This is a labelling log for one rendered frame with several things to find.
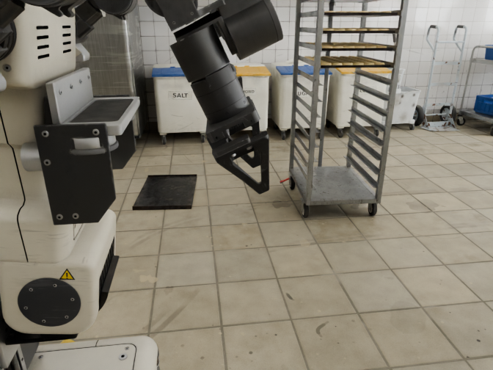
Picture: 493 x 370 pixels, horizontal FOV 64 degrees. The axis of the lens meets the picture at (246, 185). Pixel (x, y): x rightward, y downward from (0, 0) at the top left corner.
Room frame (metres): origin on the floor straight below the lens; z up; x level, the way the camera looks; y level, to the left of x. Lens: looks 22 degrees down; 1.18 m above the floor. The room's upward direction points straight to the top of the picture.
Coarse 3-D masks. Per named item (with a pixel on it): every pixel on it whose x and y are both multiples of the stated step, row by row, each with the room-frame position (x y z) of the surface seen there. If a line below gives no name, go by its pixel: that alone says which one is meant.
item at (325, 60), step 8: (304, 56) 2.86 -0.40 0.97; (328, 56) 2.86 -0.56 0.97; (336, 56) 2.86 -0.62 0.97; (344, 56) 2.86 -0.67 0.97; (352, 56) 2.86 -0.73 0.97; (328, 64) 2.31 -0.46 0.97; (336, 64) 2.32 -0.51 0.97; (344, 64) 2.33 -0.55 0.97; (352, 64) 2.33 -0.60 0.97; (360, 64) 2.32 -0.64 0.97; (368, 64) 2.33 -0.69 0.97; (376, 64) 2.35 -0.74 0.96
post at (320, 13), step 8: (320, 0) 2.26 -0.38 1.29; (320, 8) 2.26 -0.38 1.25; (320, 16) 2.26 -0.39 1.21; (320, 24) 2.26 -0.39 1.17; (320, 32) 2.26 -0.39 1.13; (320, 40) 2.26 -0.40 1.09; (320, 48) 2.26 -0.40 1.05; (320, 56) 2.26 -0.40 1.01; (320, 64) 2.26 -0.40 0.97; (312, 96) 2.27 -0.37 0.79; (312, 104) 2.26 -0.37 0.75; (312, 112) 2.26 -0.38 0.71; (312, 120) 2.26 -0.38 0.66; (312, 128) 2.26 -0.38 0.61; (312, 136) 2.26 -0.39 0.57; (312, 144) 2.26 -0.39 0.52; (312, 152) 2.26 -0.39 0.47; (312, 160) 2.26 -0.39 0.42; (312, 168) 2.26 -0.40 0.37; (312, 176) 2.26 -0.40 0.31
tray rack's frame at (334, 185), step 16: (352, 128) 2.90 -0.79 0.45; (320, 144) 2.90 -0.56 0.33; (352, 144) 2.90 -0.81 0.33; (320, 160) 2.90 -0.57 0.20; (320, 176) 2.69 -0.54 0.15; (336, 176) 2.69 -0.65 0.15; (352, 176) 2.69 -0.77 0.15; (304, 192) 2.39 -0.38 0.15; (320, 192) 2.39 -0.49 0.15; (336, 192) 2.39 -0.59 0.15; (352, 192) 2.39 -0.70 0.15; (368, 192) 2.39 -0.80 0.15
